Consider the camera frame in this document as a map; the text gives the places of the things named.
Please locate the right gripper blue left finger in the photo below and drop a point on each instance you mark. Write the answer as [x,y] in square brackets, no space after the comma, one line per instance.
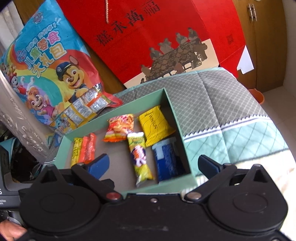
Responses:
[88,176]

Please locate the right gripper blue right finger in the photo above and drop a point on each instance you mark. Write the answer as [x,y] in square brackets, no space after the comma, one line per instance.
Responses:
[217,175]

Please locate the blue biscuit packet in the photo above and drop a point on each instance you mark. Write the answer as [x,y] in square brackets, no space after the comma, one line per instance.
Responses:
[168,161]

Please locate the yellow green snack packet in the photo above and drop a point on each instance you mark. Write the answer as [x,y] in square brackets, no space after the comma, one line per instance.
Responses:
[136,143]

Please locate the person's hand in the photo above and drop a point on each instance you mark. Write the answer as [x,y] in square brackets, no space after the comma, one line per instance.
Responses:
[11,231]

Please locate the orange snack stick packet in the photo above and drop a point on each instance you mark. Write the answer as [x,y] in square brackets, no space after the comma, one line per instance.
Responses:
[87,152]

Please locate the yellow snack stick packet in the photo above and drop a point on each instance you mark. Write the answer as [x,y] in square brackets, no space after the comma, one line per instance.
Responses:
[76,151]

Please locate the orange red noodle snack packet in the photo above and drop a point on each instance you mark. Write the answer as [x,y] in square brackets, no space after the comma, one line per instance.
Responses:
[119,128]

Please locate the patterned bed quilt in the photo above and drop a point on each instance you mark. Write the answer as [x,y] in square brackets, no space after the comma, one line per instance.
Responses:
[219,118]

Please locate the mint green cardboard box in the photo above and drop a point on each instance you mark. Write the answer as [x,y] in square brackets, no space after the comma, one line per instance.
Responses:
[121,169]

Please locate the orange plastic basin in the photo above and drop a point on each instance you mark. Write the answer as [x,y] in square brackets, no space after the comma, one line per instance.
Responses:
[257,95]

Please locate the grey embroidered curtain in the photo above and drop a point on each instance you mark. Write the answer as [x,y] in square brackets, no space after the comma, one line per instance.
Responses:
[35,136]

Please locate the cartoon puppy snack gift bag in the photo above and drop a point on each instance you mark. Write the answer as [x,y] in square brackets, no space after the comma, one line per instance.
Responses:
[50,70]

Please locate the red gift bag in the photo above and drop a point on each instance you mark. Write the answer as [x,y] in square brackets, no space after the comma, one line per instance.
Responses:
[146,40]

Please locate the wooden wardrobe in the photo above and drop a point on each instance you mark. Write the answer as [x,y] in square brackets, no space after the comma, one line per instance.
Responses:
[265,32]

